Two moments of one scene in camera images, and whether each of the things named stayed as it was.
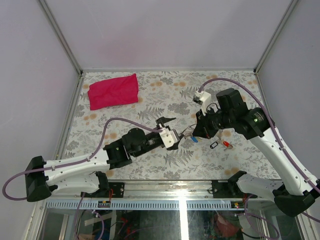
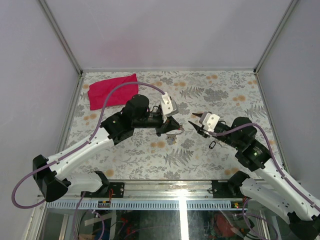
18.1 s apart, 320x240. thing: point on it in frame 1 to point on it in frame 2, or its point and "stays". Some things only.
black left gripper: x=162 y=122 to x=171 y=125
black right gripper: x=202 y=128 to x=200 y=130
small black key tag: x=213 y=145 stays
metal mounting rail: x=170 y=189 stays
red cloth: x=113 y=92 stays
